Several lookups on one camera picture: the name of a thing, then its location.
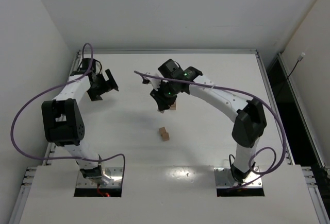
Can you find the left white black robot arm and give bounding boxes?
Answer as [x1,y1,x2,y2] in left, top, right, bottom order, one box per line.
[41,58,119,184]

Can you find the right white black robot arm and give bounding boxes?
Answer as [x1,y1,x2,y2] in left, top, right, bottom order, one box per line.
[143,59,267,183]

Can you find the front left wooden block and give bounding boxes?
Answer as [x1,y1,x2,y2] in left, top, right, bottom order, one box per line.
[161,132,170,141]

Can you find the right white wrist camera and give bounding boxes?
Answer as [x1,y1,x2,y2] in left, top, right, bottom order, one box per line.
[141,76,161,91]

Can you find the black cable at right base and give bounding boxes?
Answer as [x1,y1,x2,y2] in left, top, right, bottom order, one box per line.
[228,152,239,181]

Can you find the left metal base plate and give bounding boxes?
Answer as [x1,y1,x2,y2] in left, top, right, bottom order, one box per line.
[76,167,123,189]

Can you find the metal base plate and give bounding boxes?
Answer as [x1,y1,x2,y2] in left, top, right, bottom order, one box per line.
[76,167,123,189]
[214,167,263,189]

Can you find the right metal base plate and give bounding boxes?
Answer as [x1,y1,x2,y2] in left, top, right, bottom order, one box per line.
[214,167,263,189]

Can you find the red wire under left base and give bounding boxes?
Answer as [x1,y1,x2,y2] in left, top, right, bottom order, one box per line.
[96,185,111,198]

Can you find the black wall cable white plug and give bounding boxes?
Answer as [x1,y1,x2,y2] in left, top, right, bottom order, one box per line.
[286,52,306,81]

